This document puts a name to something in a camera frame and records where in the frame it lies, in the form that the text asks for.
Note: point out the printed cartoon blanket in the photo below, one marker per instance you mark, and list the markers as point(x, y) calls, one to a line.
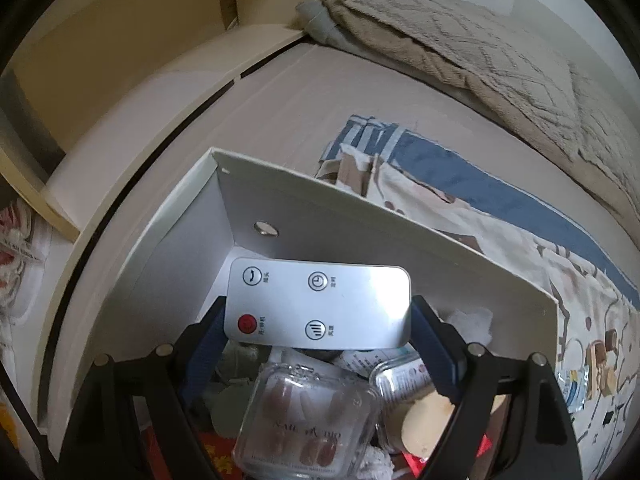
point(500, 220)

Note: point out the beige fleece duvet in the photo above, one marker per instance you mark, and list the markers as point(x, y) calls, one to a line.
point(315, 20)

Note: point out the white knitted cloth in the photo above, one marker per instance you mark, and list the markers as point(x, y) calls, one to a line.
point(377, 465)

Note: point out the white crumpled tissue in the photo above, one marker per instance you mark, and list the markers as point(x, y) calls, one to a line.
point(467, 322)

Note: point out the red white patterned bag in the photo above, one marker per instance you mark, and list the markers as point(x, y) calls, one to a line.
point(20, 260)

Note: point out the beige quilted pillow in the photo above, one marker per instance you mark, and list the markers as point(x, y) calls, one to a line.
point(605, 135)

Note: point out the beige knitted blanket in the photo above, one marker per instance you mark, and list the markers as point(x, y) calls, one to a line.
point(440, 45)

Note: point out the clear false nail box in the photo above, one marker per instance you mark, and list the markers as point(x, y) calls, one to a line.
point(305, 410)

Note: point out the grey green cloth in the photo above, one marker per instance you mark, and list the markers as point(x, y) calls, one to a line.
point(235, 365)

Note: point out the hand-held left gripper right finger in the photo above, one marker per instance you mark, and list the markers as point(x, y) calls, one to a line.
point(435, 357)

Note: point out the small clear plastic box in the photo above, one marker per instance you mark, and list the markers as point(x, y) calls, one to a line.
point(400, 377)

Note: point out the white printed paper packet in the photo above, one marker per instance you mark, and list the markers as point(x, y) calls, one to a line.
point(365, 360)

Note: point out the white cardboard box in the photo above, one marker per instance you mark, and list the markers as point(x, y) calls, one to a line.
point(300, 220)

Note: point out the white remote control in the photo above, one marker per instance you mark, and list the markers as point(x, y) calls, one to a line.
point(320, 300)

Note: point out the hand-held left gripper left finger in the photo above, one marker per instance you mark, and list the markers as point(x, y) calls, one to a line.
point(202, 355)

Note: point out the wooden bedside shelf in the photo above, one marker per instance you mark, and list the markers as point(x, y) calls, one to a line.
point(125, 35)

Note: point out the white and blue tissue packet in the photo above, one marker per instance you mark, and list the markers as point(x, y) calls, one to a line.
point(574, 387)

